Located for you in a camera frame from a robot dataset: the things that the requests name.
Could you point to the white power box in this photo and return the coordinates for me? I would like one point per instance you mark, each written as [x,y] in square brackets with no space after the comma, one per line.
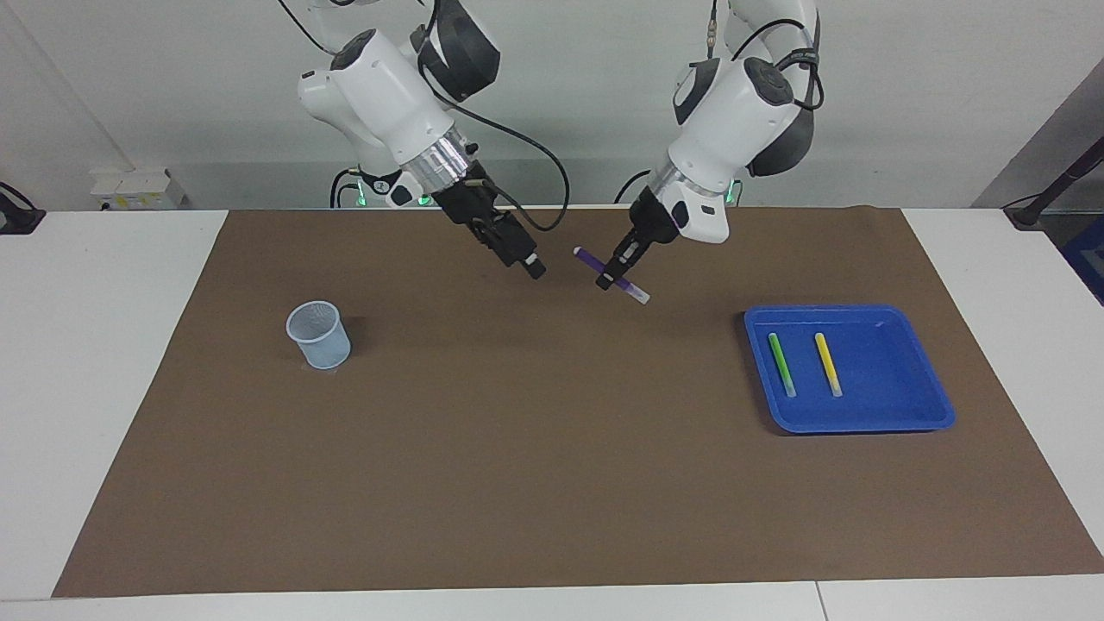
[138,185]

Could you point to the light blue mesh pen cup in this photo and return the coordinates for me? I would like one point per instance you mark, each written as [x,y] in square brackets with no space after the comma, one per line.
[323,345]

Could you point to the blue crate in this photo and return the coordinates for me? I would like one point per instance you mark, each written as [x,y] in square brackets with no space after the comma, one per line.
[1091,259]

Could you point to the black table clamp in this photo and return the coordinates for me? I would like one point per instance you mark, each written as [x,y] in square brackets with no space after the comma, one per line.
[17,220]

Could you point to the purple highlighter pen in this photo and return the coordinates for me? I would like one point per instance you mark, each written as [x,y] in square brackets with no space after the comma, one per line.
[588,256]

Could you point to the green highlighter pen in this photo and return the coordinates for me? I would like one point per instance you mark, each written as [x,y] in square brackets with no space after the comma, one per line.
[781,362]

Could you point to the black stand pole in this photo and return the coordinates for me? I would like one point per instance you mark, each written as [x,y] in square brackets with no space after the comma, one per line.
[1031,214]

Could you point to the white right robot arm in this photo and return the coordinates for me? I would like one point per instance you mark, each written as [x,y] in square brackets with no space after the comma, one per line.
[379,86]

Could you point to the blue plastic tray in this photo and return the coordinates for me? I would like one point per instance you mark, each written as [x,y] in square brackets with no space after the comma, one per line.
[888,405]

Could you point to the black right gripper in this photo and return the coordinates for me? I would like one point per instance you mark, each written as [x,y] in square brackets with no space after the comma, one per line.
[473,203]

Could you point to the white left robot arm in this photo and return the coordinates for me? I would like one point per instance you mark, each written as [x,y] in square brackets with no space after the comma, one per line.
[733,112]

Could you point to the brown table mat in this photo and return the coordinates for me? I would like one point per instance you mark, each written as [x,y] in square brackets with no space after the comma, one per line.
[552,431]

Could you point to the yellow highlighter pen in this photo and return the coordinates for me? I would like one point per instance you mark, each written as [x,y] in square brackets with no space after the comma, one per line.
[828,362]

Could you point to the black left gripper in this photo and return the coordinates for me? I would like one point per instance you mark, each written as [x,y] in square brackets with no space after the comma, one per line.
[654,220]

